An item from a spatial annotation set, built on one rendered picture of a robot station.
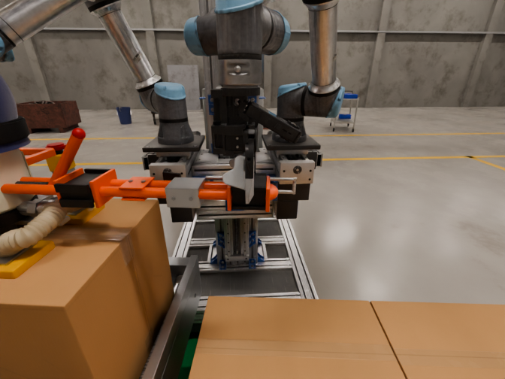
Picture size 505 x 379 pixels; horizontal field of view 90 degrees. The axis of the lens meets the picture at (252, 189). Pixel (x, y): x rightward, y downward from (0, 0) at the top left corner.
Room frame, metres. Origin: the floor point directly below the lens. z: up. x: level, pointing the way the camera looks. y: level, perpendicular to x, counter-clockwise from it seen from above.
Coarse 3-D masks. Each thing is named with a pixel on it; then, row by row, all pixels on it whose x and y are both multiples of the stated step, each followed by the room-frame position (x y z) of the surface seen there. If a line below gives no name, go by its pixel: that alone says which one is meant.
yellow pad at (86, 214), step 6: (54, 198) 0.61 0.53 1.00; (78, 210) 0.59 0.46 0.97; (84, 210) 0.60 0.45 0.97; (90, 210) 0.60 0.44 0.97; (96, 210) 0.61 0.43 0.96; (72, 216) 0.56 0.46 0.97; (78, 216) 0.56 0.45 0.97; (84, 216) 0.57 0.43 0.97; (90, 216) 0.58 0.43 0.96; (72, 222) 0.55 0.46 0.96; (78, 222) 0.55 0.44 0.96; (84, 222) 0.56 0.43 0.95
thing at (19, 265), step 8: (24, 248) 0.42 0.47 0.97; (32, 248) 0.43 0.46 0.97; (40, 248) 0.43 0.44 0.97; (48, 248) 0.44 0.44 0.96; (16, 256) 0.40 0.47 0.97; (24, 256) 0.40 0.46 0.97; (32, 256) 0.41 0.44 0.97; (40, 256) 0.42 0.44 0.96; (0, 264) 0.38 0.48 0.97; (8, 264) 0.38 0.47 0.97; (16, 264) 0.38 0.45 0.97; (24, 264) 0.39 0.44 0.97; (32, 264) 0.40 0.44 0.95; (0, 272) 0.36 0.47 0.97; (8, 272) 0.36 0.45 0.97; (16, 272) 0.37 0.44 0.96
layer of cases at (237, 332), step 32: (224, 320) 0.59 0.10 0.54; (256, 320) 0.59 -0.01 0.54; (288, 320) 0.59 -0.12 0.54; (320, 320) 0.59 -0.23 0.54; (352, 320) 0.59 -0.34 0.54; (384, 320) 0.59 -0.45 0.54; (416, 320) 0.59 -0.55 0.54; (448, 320) 0.59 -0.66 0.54; (480, 320) 0.59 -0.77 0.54; (224, 352) 0.49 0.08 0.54; (256, 352) 0.49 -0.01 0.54; (288, 352) 0.49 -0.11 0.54; (320, 352) 0.49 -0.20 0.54; (352, 352) 0.49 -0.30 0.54; (384, 352) 0.49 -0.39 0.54; (416, 352) 0.49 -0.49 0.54; (448, 352) 0.49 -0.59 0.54; (480, 352) 0.49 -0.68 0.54
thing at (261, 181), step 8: (256, 176) 0.50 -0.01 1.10; (264, 176) 0.51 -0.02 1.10; (256, 184) 0.46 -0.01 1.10; (264, 184) 0.46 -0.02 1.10; (232, 192) 0.45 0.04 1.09; (240, 192) 0.45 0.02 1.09; (256, 192) 0.45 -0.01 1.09; (264, 192) 0.45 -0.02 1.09; (232, 200) 0.45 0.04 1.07; (240, 200) 0.45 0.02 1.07; (256, 200) 0.45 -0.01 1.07; (264, 200) 0.45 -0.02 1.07; (232, 208) 0.45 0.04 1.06; (240, 208) 0.45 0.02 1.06; (248, 208) 0.45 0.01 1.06; (256, 208) 0.44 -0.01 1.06; (264, 208) 0.44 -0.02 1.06
